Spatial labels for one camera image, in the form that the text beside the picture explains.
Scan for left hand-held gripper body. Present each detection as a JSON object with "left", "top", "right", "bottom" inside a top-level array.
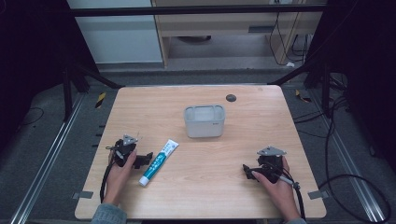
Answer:
[{"left": 106, "top": 133, "right": 139, "bottom": 168}]

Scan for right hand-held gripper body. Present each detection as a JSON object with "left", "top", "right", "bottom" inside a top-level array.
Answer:
[{"left": 256, "top": 146, "right": 288, "bottom": 185}]

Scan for white and teal toothpaste tube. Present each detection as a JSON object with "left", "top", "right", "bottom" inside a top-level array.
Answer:
[{"left": 138, "top": 138, "right": 180, "bottom": 188}]

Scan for grey plastic holder box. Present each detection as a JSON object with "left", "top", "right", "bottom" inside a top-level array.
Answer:
[{"left": 183, "top": 104, "right": 226, "bottom": 139}]

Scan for person's left hand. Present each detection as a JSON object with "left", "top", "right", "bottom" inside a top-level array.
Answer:
[{"left": 103, "top": 149, "right": 138, "bottom": 205}]

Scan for person's right hand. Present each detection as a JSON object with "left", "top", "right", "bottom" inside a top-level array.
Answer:
[{"left": 250, "top": 157, "right": 302, "bottom": 221}]

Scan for yellow and black tape strip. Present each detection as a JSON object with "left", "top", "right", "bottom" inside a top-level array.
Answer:
[
  {"left": 94, "top": 91, "right": 107, "bottom": 109},
  {"left": 294, "top": 89, "right": 313, "bottom": 104}
]

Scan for black stand leg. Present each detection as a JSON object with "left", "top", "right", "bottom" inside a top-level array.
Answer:
[
  {"left": 61, "top": 62, "right": 125, "bottom": 123},
  {"left": 267, "top": 57, "right": 333, "bottom": 119}
]

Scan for white cabinet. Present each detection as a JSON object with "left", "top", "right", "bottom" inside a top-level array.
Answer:
[{"left": 66, "top": 0, "right": 163, "bottom": 65}]

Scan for black curtain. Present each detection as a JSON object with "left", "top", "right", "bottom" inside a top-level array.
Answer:
[
  {"left": 0, "top": 0, "right": 98, "bottom": 153},
  {"left": 306, "top": 0, "right": 396, "bottom": 174}
]

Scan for light wooden desk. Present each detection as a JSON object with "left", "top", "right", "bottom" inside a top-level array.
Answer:
[{"left": 150, "top": 0, "right": 329, "bottom": 68}]

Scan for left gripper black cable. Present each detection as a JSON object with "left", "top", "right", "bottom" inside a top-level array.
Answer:
[{"left": 99, "top": 160, "right": 115, "bottom": 203}]

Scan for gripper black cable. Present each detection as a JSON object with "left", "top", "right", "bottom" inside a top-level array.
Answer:
[
  {"left": 99, "top": 160, "right": 115, "bottom": 203},
  {"left": 277, "top": 169, "right": 308, "bottom": 220}
]

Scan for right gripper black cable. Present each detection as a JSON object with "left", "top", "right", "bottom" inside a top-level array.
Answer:
[{"left": 277, "top": 169, "right": 308, "bottom": 220}]

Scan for grey metal table bracket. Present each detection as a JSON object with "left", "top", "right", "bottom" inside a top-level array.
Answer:
[
  {"left": 72, "top": 190, "right": 94, "bottom": 201},
  {"left": 307, "top": 189, "right": 330, "bottom": 201}
]

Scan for long black floor cable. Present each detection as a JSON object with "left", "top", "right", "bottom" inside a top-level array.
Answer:
[{"left": 292, "top": 92, "right": 393, "bottom": 224}]

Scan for metal floor rail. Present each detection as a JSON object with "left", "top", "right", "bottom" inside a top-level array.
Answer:
[
  {"left": 8, "top": 92, "right": 87, "bottom": 224},
  {"left": 310, "top": 89, "right": 388, "bottom": 224}
]

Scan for thin black floor cable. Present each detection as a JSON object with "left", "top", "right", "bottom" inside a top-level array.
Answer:
[{"left": 18, "top": 106, "right": 46, "bottom": 127}]

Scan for black cables under desk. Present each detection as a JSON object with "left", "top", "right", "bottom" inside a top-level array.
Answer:
[{"left": 268, "top": 11, "right": 310, "bottom": 67}]

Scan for black horizontal frame bar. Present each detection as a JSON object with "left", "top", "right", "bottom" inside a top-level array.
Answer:
[{"left": 68, "top": 4, "right": 329, "bottom": 18}]

